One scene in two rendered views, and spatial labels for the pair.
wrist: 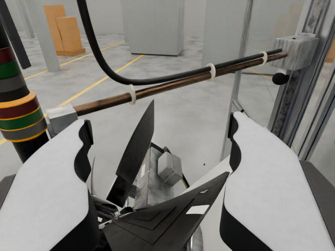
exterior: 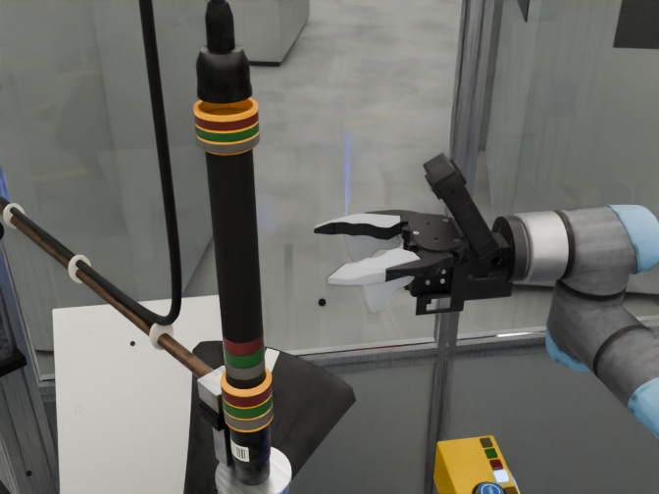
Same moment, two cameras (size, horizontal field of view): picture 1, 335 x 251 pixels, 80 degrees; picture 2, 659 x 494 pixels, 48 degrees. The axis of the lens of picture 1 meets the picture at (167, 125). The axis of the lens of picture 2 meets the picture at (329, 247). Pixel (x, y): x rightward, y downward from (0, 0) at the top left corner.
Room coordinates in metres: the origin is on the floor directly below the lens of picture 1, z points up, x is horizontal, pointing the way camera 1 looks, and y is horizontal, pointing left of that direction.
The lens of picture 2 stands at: (0.19, 0.65, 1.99)
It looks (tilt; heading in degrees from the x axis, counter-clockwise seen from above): 31 degrees down; 262
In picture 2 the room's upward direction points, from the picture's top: straight up
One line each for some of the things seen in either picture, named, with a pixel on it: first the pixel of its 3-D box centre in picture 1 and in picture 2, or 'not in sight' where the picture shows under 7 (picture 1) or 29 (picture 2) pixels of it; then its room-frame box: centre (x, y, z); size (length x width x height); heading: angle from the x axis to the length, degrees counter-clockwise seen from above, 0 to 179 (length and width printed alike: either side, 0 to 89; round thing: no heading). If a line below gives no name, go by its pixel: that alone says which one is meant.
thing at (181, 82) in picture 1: (211, 74); (77, 270); (0.38, -0.08, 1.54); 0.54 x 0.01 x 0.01; 126
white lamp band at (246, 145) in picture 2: not in sight; (228, 136); (0.20, 0.16, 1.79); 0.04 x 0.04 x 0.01
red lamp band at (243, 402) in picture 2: (14, 104); (246, 384); (0.20, 0.16, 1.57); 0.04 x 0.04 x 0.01
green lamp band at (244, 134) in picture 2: not in sight; (227, 125); (0.20, 0.16, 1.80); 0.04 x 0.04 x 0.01
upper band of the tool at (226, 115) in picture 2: not in sight; (227, 125); (0.20, 0.16, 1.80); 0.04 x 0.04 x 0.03
